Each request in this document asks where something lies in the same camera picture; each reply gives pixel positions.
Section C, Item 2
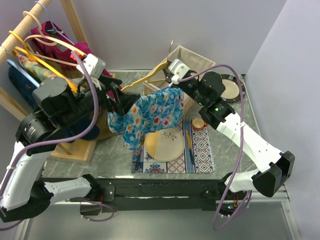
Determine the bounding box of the orange cup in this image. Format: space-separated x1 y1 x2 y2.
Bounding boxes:
191 117 208 131

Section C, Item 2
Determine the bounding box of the patterned placemat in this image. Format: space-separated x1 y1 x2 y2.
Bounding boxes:
131 119 215 174

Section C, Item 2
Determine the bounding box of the yellow cream dinner plate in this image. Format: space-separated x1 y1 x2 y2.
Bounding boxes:
144 127 185 162

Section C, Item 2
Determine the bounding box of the gold knife green handle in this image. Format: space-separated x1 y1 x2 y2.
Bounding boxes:
186 131 195 165

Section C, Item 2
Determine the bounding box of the orange plastic hanger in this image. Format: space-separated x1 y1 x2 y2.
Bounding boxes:
9 30 78 93

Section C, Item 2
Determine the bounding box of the yellow plastic hanger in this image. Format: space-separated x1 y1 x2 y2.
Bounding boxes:
121 37 176 92

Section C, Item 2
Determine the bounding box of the aluminium frame rail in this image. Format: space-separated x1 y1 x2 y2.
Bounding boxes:
15 191 301 240

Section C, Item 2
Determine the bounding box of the wicker basket with liner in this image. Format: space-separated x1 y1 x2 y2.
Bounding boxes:
143 45 216 118

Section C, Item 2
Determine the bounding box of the blue wire hanger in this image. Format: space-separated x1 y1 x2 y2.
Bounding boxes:
34 1 74 45

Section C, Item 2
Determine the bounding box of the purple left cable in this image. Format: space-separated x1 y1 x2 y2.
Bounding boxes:
0 52 116 231

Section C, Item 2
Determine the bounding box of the blue floral skirt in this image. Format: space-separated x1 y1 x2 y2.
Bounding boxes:
107 87 184 150

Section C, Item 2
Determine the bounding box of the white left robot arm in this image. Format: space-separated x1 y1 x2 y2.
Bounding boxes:
0 77 140 223

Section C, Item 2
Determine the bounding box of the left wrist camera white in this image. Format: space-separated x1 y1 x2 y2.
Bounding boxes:
70 51 106 88

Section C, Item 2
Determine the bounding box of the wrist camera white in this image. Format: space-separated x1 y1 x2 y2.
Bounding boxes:
70 51 106 88
167 58 190 85

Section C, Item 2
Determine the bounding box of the light blue wide hanger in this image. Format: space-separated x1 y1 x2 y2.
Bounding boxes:
6 59 40 88

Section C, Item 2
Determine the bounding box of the magenta pleated skirt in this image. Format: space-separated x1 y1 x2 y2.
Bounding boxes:
30 21 113 81

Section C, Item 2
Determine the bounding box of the cream wooden hanger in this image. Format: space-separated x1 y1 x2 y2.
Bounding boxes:
23 11 90 70

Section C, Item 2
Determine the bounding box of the striped rim dark plate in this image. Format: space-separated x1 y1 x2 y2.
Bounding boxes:
220 74 246 103

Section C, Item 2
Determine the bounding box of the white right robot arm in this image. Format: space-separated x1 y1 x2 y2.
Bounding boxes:
163 69 295 200

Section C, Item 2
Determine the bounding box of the dark denim skirt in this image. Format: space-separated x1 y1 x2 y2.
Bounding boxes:
8 65 92 138

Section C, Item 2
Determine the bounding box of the pastel floral skirt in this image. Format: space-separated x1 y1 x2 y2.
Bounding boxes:
17 54 78 88

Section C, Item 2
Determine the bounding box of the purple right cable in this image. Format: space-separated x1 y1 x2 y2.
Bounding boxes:
179 64 252 231

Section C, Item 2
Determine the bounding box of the purple cable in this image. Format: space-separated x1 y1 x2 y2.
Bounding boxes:
0 52 116 231
179 64 252 231

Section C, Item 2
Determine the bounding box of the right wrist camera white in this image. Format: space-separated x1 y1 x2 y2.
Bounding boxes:
167 58 190 85

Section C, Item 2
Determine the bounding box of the brown skirt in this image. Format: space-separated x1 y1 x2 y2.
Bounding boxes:
48 61 113 141

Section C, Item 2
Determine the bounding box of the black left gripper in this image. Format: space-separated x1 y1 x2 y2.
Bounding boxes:
59 73 141 127

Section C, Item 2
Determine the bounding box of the gold fork green handle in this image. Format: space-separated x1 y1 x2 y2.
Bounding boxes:
135 135 146 171

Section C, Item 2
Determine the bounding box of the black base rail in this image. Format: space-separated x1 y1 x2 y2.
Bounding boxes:
69 176 251 216

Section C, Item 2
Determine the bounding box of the wooden clothes rack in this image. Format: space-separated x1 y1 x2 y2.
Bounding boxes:
0 0 112 163

